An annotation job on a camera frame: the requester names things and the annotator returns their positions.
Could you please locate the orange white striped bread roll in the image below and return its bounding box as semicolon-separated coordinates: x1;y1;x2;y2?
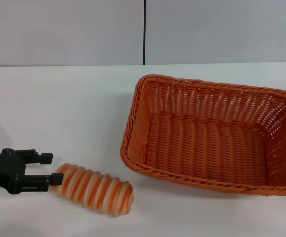
51;162;135;218

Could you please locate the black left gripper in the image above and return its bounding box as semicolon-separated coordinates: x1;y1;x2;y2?
0;149;64;195

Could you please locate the orange woven rectangular basket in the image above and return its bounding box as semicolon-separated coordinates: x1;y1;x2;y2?
120;74;286;198

